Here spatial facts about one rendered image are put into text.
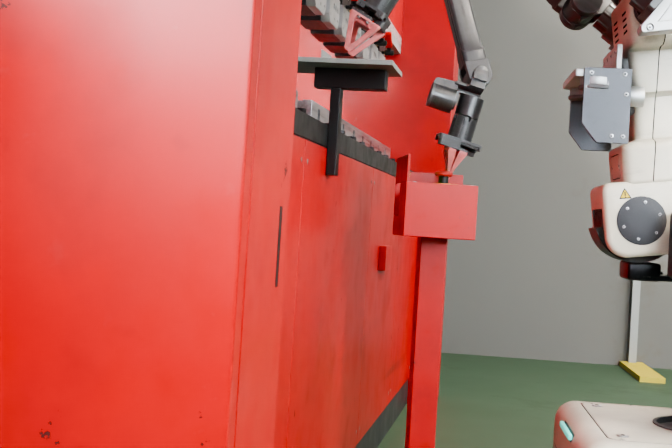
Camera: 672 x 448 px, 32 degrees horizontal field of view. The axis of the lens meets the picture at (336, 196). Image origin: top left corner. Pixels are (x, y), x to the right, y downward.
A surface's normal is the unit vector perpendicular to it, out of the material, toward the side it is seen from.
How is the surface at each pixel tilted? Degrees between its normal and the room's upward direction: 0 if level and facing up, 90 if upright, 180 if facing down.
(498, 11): 90
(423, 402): 90
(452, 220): 90
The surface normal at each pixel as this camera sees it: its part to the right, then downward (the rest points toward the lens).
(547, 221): -0.09, -0.03
